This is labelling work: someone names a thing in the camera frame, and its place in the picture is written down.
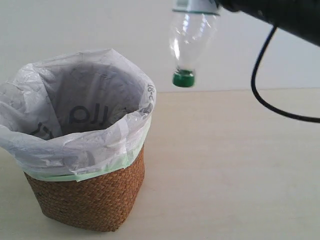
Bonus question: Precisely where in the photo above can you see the green label water bottle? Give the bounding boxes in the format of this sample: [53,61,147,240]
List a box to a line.
[169,0,220,88]

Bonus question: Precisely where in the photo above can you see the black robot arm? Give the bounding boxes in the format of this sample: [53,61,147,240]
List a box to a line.
[218,0,320,46]

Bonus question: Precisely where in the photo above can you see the white plastic bin liner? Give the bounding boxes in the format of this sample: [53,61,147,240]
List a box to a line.
[0,49,157,182]

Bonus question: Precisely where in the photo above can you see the brown woven wicker basket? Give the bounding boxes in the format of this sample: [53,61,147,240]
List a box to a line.
[25,149,145,232]

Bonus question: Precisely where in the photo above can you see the black cable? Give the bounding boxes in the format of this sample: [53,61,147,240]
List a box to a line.
[250,24,320,123]

